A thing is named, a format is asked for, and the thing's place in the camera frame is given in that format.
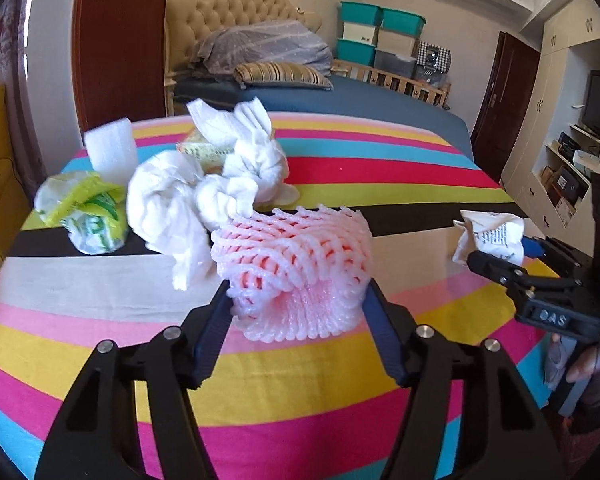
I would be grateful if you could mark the beige tufted headboard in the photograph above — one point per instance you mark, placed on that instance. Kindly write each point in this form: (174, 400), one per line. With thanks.
(240, 5)

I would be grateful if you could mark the white foam block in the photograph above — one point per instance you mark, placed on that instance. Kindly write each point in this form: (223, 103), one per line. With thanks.
(110, 150)

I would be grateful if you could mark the white printed paper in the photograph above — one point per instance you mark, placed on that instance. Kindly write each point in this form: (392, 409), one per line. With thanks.
(490, 232)

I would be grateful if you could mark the patterned lace curtain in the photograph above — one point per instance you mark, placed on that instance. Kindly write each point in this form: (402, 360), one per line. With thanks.
(0, 45)

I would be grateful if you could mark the stack of plastic storage boxes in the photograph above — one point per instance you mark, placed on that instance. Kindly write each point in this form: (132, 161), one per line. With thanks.
(380, 40)

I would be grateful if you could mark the pink foam fruit net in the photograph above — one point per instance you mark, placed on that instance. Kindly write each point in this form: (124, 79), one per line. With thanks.
(295, 270)

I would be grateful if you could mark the striped pillow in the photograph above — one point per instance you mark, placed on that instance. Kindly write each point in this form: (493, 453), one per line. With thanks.
(285, 76)

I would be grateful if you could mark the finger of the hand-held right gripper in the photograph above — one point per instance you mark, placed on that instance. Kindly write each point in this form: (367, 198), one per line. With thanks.
(532, 249)
(495, 267)

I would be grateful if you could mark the grey duvet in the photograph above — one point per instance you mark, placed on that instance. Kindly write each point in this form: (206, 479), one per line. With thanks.
(270, 45)

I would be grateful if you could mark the striped colourful tablecloth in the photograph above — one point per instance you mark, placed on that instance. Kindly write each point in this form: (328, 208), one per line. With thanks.
(300, 420)

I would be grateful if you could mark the blue bed mattress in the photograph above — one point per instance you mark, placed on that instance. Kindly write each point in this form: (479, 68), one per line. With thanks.
(380, 105)

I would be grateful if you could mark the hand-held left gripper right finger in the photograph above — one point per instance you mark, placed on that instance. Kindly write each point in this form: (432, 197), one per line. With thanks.
(387, 340)

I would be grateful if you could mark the brown wooden door panel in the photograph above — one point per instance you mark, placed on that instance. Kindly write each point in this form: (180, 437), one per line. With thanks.
(120, 45)

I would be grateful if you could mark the dark wooden room door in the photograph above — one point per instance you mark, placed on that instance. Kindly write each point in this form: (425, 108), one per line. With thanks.
(505, 110)

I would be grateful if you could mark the person's right hand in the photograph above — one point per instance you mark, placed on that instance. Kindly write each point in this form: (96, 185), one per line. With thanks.
(597, 370)

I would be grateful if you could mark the green white plastic bag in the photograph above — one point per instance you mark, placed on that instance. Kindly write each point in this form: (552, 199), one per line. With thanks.
(85, 210)

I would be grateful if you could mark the black white checkered bag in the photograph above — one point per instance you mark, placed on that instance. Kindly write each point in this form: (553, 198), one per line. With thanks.
(434, 60)

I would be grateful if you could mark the cream built-in wardrobe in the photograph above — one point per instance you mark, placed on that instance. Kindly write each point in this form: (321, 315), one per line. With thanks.
(555, 110)

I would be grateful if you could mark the wooden crib rail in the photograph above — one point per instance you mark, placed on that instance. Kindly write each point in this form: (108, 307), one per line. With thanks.
(405, 82)

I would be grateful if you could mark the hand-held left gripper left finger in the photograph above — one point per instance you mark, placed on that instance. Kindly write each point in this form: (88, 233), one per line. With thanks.
(207, 345)

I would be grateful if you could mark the yellow printed carton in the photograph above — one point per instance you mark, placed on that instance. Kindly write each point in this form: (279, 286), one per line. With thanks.
(205, 152)

